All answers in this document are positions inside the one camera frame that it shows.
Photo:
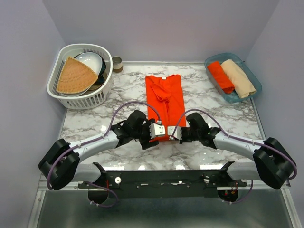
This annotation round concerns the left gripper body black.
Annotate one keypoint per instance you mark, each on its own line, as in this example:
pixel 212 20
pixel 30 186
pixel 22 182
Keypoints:
pixel 144 137

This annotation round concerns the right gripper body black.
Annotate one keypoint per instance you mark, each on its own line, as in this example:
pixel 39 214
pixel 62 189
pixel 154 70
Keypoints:
pixel 186 135

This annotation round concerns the orange t shirt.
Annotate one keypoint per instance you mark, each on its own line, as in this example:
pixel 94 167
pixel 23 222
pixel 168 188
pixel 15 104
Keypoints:
pixel 220 77
pixel 165 95

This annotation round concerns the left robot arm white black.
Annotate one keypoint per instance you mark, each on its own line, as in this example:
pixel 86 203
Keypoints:
pixel 63 163

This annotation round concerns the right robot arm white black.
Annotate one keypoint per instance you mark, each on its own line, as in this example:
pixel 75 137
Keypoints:
pixel 269 161

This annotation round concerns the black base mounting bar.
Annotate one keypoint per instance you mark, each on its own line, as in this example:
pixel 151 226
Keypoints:
pixel 214 183

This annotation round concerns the white plastic basket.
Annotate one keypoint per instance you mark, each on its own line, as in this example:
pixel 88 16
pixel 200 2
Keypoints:
pixel 88 99

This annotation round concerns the rolled orange t shirt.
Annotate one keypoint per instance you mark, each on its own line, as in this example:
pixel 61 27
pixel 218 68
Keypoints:
pixel 220 77

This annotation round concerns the dark dish in basket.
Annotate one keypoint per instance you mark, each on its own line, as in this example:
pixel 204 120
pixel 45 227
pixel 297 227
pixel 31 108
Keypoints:
pixel 100 80

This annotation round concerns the blue transparent plastic bin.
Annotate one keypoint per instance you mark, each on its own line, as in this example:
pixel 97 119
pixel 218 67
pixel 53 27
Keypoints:
pixel 233 97

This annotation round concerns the rolled beige t shirt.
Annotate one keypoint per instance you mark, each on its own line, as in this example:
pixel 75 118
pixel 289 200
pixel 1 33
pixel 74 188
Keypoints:
pixel 242 84

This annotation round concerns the woven wicker fan tray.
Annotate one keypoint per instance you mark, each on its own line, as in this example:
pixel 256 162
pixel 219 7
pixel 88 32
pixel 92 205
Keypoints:
pixel 75 77

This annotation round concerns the white bowl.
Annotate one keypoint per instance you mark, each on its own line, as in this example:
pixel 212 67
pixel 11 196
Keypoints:
pixel 92 60

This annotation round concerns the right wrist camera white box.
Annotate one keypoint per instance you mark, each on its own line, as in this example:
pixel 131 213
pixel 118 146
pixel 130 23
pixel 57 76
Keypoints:
pixel 174 132

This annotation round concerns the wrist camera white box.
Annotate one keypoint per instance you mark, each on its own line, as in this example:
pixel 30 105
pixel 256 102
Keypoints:
pixel 174 132
pixel 157 130

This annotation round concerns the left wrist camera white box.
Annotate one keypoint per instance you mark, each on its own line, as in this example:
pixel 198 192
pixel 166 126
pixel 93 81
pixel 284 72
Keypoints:
pixel 157 130

